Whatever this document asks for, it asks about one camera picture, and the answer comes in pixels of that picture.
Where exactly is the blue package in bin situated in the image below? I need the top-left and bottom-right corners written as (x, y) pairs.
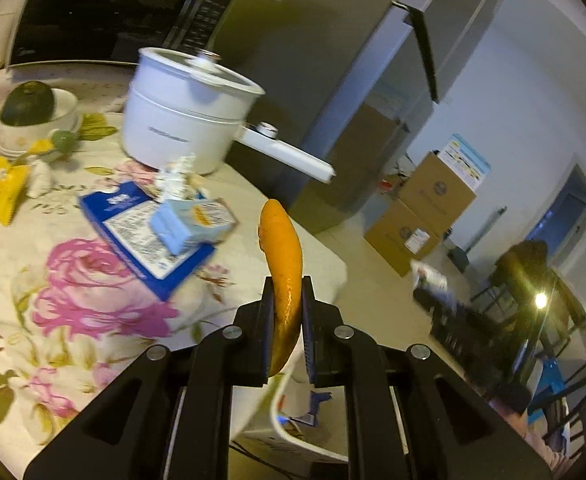
top-left (277, 391), bottom-right (333, 427)

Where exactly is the dark dining chair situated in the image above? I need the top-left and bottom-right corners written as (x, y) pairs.
top-left (468, 238), bottom-right (586, 411)

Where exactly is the white bowl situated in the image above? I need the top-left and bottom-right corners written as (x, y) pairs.
top-left (0, 88), bottom-right (81, 159)

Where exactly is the small green lime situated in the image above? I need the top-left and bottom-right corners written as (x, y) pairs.
top-left (50, 129), bottom-right (79, 155)

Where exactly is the crumpled white tissue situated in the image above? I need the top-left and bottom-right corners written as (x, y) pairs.
top-left (154, 154), bottom-right (208, 203)

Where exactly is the floral tablecloth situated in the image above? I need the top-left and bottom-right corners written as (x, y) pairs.
top-left (0, 64), bottom-right (350, 449)

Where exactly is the black microwave oven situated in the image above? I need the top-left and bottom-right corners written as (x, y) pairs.
top-left (0, 0), bottom-right (233, 68)

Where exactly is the dark blue flat box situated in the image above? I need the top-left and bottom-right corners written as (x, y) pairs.
top-left (79, 181), bottom-right (215, 300)

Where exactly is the garlic bulb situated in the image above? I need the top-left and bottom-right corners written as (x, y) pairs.
top-left (26, 158), bottom-right (54, 198)

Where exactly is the white electric cooking pot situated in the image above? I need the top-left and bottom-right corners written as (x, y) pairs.
top-left (122, 47), bottom-right (335, 183)

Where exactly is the cardboard box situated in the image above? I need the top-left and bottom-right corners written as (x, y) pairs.
top-left (365, 200), bottom-right (441, 276)
top-left (399, 153), bottom-right (476, 235)

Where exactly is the white plastic trash bin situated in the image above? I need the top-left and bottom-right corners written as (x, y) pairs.
top-left (235, 366), bottom-right (348, 464)

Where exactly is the upper cardboard box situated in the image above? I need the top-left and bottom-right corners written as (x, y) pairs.
top-left (399, 153), bottom-right (476, 235)

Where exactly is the wall poster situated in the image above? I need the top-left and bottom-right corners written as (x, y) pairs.
top-left (437, 133), bottom-right (491, 192)

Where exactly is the yellow paper packet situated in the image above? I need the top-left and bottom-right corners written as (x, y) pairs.
top-left (0, 156), bottom-right (30, 226)

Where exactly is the dark green avocado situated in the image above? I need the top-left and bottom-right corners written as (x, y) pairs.
top-left (0, 80), bottom-right (55, 127)

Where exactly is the grey refrigerator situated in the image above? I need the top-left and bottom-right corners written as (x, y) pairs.
top-left (214, 0), bottom-right (502, 233)

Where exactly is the lower cardboard box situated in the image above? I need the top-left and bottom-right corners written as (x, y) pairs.
top-left (365, 200), bottom-right (441, 276)

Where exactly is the light blue carton box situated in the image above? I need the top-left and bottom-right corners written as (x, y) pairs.
top-left (150, 200), bottom-right (239, 256)

